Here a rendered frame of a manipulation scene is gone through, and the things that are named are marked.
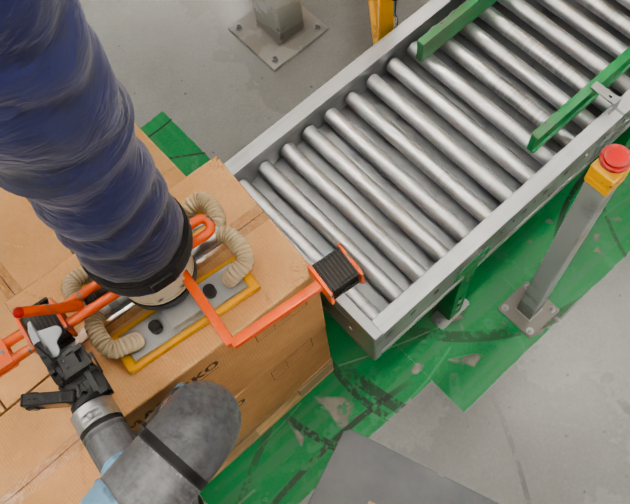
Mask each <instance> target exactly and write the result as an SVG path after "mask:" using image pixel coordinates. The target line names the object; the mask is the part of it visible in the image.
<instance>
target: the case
mask: <svg viewBox="0 0 630 504"><path fill-rule="evenodd" d="M168 190H169V192H170V193H171V195H172V196H173V197H175V198H176V199H177V201H178V202H179V203H181V202H182V201H184V200H185V199H186V198H188V197H190V195H194V193H200V192H204V193H209V194H210V195H211V196H213V197H214V198H215V199H216V200H217V201H218V202H219V204H220V205H221V207H222V208H223V211H224V212H225V215H226V221H227V223H226V225H225V226H231V228H235V229H236V231H239V232H240V234H241V235H243V237H244V238H245V241H247V242H248V244H249V245H250V248H251V249H252V253H253V254H254V256H253V258H254V260H255V262H254V264H253V265H252V270H250V272H251V273H252V275H253V276H254V277H255V279H256V280H257V282H258V283H259V284H260V286H261V288H260V290H258V291H257V292H255V293H254V294H252V295H251V296H249V297H248V298H246V299H245V300H243V301H242V302H240V303H239V304H237V305H236V306H234V307H233V308H231V309H230V310H228V311H227V312H225V313H224V314H222V315H221V316H220V318H221V320H222V321H223V323H224V324H225V326H226V327H227V329H228V330H229V332H230V333H231V334H232V336H233V337H234V336H235V335H237V334H238V333H240V332H241V331H242V330H244V329H245V328H247V327H248V326H250V325H251V324H253V323H254V322H256V321H257V320H259V319H260V318H262V317H263V316H264V315H266V314H267V313H269V312H270V311H272V310H273V309H275V308H276V307H278V306H279V305H281V304H282V303H284V302H285V301H286V300H288V299H289V298H291V297H292V296H294V295H295V294H297V293H298V292H300V291H301V290H303V289H304V288H306V287H307V286H309V285H310V284H311V283H313V282H314V280H313V279H312V278H311V276H310V275H309V272H308V268H307V265H308V264H309V263H308V262H307V261H306V260H305V258H304V257H303V256H302V255H301V254H300V253H299V251H298V250H297V249H296V248H295V247H294V246H293V244H292V243H291V242H290V241H289V240H288V239H287V237H286V236H285V235H284V234H283V233H282V231H281V230H280V229H279V228H278V227H277V226H276V224H275V223H274V222H273V221H272V220H271V219H270V217H269V216H268V215H267V214H266V213H265V212H264V210H263V209H262V208H261V207H260V206H259V205H258V203H257V202H256V201H255V200H254V199H253V198H252V196H251V195H250V194H249V193H248V192H247V191H246V189H245V188H244V187H243V186H242V185H241V184H240V182H239V181H238V180H237V179H236V178H235V177H234V175H233V174H232V173H231V172H230V171H229V170H228V168H227V167H226V166H225V165H224V164H223V163H222V161H221V160H220V159H219V158H218V157H217V156H216V157H214V158H213V159H211V160H210V161H208V162H207V163H205V164H204V165H203V166H201V167H200V168H198V169H197V170H195V171H194V172H192V173H191V174H190V175H188V176H187V177H185V178H184V179H182V180H181V181H179V182H178V183H176V184H175V185H174V186H172V187H171V188H169V189H168ZM232 256H234V253H233V252H232V250H230V248H229V247H228V246H227V245H226V244H224V243H223V244H221V245H219V246H218V247H216V248H215V249H213V250H212V251H210V252H209V253H207V254H206V255H204V256H203V257H201V258H200V259H198V260H197V261H196V264H197V278H196V280H197V279H199V278H200V277H202V276H204V275H205V274H207V273H208V272H210V271H211V270H213V269H214V268H216V267H217V266H219V265H220V264H222V263H223V262H225V261H226V260H228V259H229V258H231V257H232ZM80 266H81V264H80V262H79V261H78V259H77V257H76V255H75V254H74V255H72V256H71V257H69V258H68V259H67V260H65V261H64V262H62V263H61V264H59V265H58V266H56V267H55V268H54V269H52V270H51V271H49V272H48V273H46V274H45V275H43V276H42V277H40V278H39V279H38V280H36V281H35V282H33V283H32V284H30V285H29V286H27V287H26V288H25V289H23V290H22V291H20V292H19V293H17V294H16V295H14V296H13V297H12V298H10V299H9V300H7V301H6V302H5V304H6V306H7V307H8V309H9V310H10V312H11V313H12V311H13V309H14V308H15V307H19V306H20V307H23V306H32V305H33V304H35V303H37V302H38V301H40V300H41V299H43V298H44V297H47V298H49V297H51V298H52V299H53V300H55V301H56V302H57V303H60V302H62V301H63V300H65V298H64V296H63V293H62V289H61V287H62V281H63V279H65V278H66V275H67V274H70V272H71V271H74V270H75V268H78V267H80ZM149 311H150V310H147V309H143V308H141V307H139V306H137V305H135V304H134V303H133V302H132V303H131V304H129V305H128V306H126V307H125V308H123V309H122V310H120V311H119V312H117V313H116V314H114V315H113V316H111V317H109V318H108V319H106V320H105V321H104V322H103V323H104V327H105V329H106V330H107V333H108V334H109V335H110V337H111V336H113V335H114V334H116V333H117V332H119V331H120V330H122V329H123V328H125V327H126V326H128V325H129V324H131V323H132V322H134V321H135V320H137V319H138V318H140V317H141V316H143V315H144V314H146V313H147V312H149ZM84 325H85V323H84V320H83V321H82V322H80V323H79V324H77V325H76V326H74V329H75V331H76V332H77V334H78V336H76V337H75V339H76V344H78V343H79V342H80V343H81V344H82V345H83V346H84V347H85V350H86V352H87V353H89V352H92V353H93V355H94V356H95V358H96V360H97V361H98V363H99V365H100V367H101V368H102V370H103V374H104V376H105V377H106V379H107V381H108V382H109V384H110V386H111V388H112V389H113V391H114V393H113V394H112V395H110V396H112V397H113V399H114V400H115V402H116V404H117V405H118V407H119V409H120V411H121V412H122V414H123V416H124V417H125V419H126V421H127V422H128V424H129V426H130V428H131V429H132V431H133V433H134V432H135V431H136V429H137V428H138V427H139V426H140V425H141V424H142V423H143V422H144V421H145V420H146V418H147V417H148V416H149V415H150V414H151V413H152V412H153V411H154V410H155V408H156V407H157V406H158V405H159V404H160V403H161V402H162V401H163V400H164V398H165V397H166V396H167V395H168V394H169V393H170V392H171V390H172V388H173V387H175V386H176V385H177V384H179V383H181V382H183V383H186V384H187V383H190V382H194V381H201V380H204V381H212V382H215V383H218V384H220V385H222V386H224V387H225V388H227V389H228V390H229V391H230V392H231V393H232V394H233V396H234V397H235V396H236V395H238V394H239V393H240V392H242V391H243V390H244V389H245V388H247V387H248V386H249V385H251V384H252V383H253V382H255V381H256V380H257V379H258V378H260V377H261V376H262V375H264V374H265V373H266V372H268V371H269V370H270V369H271V368H273V367H274V366H275V365H277V364H278V363H279V362H281V361H282V360H283V359H284V358H286V357H287V356H288V355H290V354H291V353H292V352H294V351H295V350H296V349H297V348H299V347H300V346H301V345H303V344H304V343H305V342H306V341H308V340H309V339H310V338H312V337H313V336H314V335H316V334H317V333H318V332H319V331H321V330H322V329H323V328H325V327H326V324H325V318H324V313H323V307H322V301H321V296H320V293H318V294H317V295H315V296H314V297H312V298H311V299H309V300H308V301H306V302H305V303H304V304H302V305H301V306H299V307H298V308H296V309H295V310H293V311H292V312H290V313H289V314H287V315H286V316H285V317H283V318H282V319H280V320H279V321H277V322H276V323H274V324H273V325H271V326H270V327H269V328H267V329H266V330H264V331H263V332H261V333H260V334H258V335H257V336H255V337H254V338H252V339H251V340H250V341H248V342H247V343H245V344H244V345H242V346H241V347H239V348H238V349H234V347H233V346H232V347H230V348H227V347H226V345H225V344H224V343H223V341H222V340H221V338H220V337H219V335H218V334H217V332H216V331H215V329H214V328H213V326H212V325H211V323H209V324H208V325H206V326H205V327H203V328H202V329H200V330H199V331H197V332H196V333H194V334H193V335H191V336H190V337H188V338H187V339H185V340H184V341H182V342H181V343H179V344H178V345H176V346H175V347H173V348H172V349H170V350H169V351H168V352H166V353H165V354H163V355H162V356H160V357H159V358H157V359H156V360H154V361H153V362H151V363H150V364H148V365H147V366H145V367H144V368H142V369H141V370H139V371H138V372H136V373H135V374H133V375H131V374H130V373H129V372H128V370H127V368H126V367H125V365H124V363H123V362H122V360H121V359H120V357H119V358H118V359H114V358H111V359H107V358H106V356H102V355H101V353H100V352H97V349H96V348H94V345H92V344H91V342H92V341H90V340H89V337H88V336H87V333H86V332H85V330H86V329H85V328H84ZM76 344H75V345H76Z"/></svg>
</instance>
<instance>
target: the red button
mask: <svg viewBox="0 0 630 504"><path fill-rule="evenodd" d="M599 161H600V164H601V166H602V167H603V168H604V169H605V170H607V171H609V172H611V173H623V172H625V171H627V170H628V169H629V168H630V150H629V149H628V148H626V147H625V146H623V145H620V144H609V145H607V146H605V147H604V148H603V149H602V151H601V153H600V155H599Z"/></svg>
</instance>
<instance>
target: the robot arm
mask: <svg viewBox="0 0 630 504"><path fill-rule="evenodd" d="M28 334H29V336H30V339H31V341H32V343H33V345H34V347H35V349H36V351H37V353H38V355H39V356H40V358H41V360H42V362H43V363H44V365H45V366H46V368H47V371H48V373H49V374H50V376H51V378H52V379H53V381H54V382H55V383H56V385H58V389H59V390H60V391H53V392H40V393H39V392H29V393H27V394H21V398H20V406H21V407H23V408H25V409H26V410H28V411H38V410H40V409H51V408H64V407H71V409H70V410H71V412H72V416H71V420H70V421H71V423H72V425H73V426H74V428H75V430H76V432H77V434H78V435H79V437H80V439H81V441H82V443H83V444H84V446H85V448H86V450H87V452H88V453H89V455H90V457H91V459H92V460H93V462H94V464H95V466H96V468H97V469H98V471H99V473H100V475H101V477H100V478H97V479H96V480H95V482H94V485H93V486H92V487H91V489H90V490H89V491H88V492H87V493H86V495H85V496H84V497H83V498H82V500H81V502H80V504H207V503H206V502H205V501H204V500H203V498H202V497H201V495H200V492H201V491H202V490H203V489H204V488H205V486H206V485H207V484H208V482H209V481H210V480H211V479H212V478H213V476H214V475H215V474H216V473H217V471H218V470H219V469H220V467H221V466H222V464H223V463H224V461H225V460H226V458H227V457H228V455H229V454H230V452H231V451H232V449H233V447H234V445H235V443H236V441H237V439H238V436H239V433H240V429H241V411H240V407H239V405H238V402H237V400H236V399H235V397H234V396H233V394H232V393H231V392H230V391H229V390H228V389H227V388H225V387H224V386H222V385H220V384H218V383H215V382H212V381H204V380H201V381H194V382H190V383H187V384H186V383H183V382H181V383H179V384H177V385H176V386H175V387H173V388H172V390H171V392H170V393H169V394H168V395H167V396H166V397H165V398H164V400H163V401H162V402H161V403H160V404H159V405H158V406H157V407H156V408H155V410H154V411H153V412H152V413H151V414H150V415H149V416H148V417H147V418H146V420H145V421H144V422H143V423H142V424H141V425H140V426H139V427H138V428H137V429H136V431H135V432H134V433H133V431H132V429H131V428H130V426H129V424H128V422H127V421H126V419H125V417H124V416H123V414H122V412H121V411H120V409H119V407H118V405H117V404H116V402H115V400H114V399H113V397H112V396H110V395H112V394H113V393H114V391H113V389H112V388H111V386H110V384H109V382H108V381H107V379H106V377H105V376H104V374H103V370H102V368H101V367H100V365H99V363H98V361H97V360H96V358H95V356H94V355H93V353H92V352H89V353H87V352H86V350H85V347H84V346H83V345H82V344H81V343H80V342H79V343H78V344H76V340H75V341H74V342H72V343H71V344H69V345H68V346H66V347H64V348H63V349H61V350H60V347H59V346H58V344H57V341H58V339H59V337H60V336H61V334H62V329H61V328H60V327H59V326H52V327H49V328H46V329H43V330H40V331H37V330H36V329H35V327H34V326H33V324H32V322H31V321H29V322H28ZM75 344H76V345H75ZM47 347H48V348H49V349H48V348H47ZM92 357H93V359H94V360H95V362H96V364H97V365H98V366H97V365H96V364H94V363H93V362H92Z"/></svg>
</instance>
